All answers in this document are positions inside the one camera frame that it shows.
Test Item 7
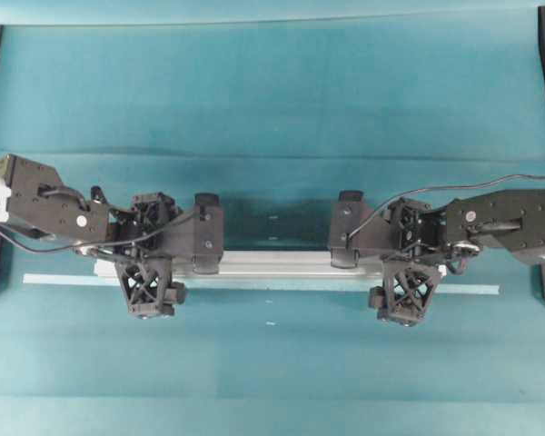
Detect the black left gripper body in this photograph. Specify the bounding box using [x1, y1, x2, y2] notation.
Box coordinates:
[104, 193, 195, 262]

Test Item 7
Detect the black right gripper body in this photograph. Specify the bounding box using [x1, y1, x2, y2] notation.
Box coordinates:
[358, 198, 448, 262]

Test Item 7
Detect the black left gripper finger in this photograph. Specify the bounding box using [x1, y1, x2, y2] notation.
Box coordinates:
[193, 240, 223, 274]
[193, 193, 223, 241]

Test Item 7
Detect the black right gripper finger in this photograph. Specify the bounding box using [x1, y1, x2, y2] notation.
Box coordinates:
[330, 243, 359, 267]
[329, 190, 369, 241]

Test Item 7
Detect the silver aluminium extrusion rail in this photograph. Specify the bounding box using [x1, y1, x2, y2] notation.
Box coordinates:
[93, 248, 446, 277]

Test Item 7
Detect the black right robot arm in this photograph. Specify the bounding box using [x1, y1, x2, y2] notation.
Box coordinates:
[328, 189, 545, 274]

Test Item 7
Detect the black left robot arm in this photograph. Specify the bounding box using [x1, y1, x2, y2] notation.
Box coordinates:
[0, 154, 223, 274]

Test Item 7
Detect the thin light guide strip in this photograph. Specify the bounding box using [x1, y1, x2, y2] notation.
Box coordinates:
[23, 273, 500, 296]

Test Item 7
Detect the teal table mat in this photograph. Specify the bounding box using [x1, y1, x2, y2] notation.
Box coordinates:
[0, 3, 545, 435]

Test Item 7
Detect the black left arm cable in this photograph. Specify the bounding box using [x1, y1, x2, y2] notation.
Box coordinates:
[0, 217, 196, 255]

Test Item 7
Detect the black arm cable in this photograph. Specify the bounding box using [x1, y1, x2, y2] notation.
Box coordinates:
[344, 173, 545, 244]
[0, 217, 196, 255]

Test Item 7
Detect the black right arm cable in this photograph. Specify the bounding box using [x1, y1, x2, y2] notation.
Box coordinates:
[344, 173, 545, 244]

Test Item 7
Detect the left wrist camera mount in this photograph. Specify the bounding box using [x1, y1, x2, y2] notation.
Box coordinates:
[114, 258, 187, 319]

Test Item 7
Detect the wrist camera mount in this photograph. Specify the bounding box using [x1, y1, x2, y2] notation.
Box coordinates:
[368, 261, 441, 327]
[114, 258, 187, 319]

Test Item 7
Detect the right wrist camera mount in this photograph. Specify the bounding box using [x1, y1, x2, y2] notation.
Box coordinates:
[368, 261, 441, 327]

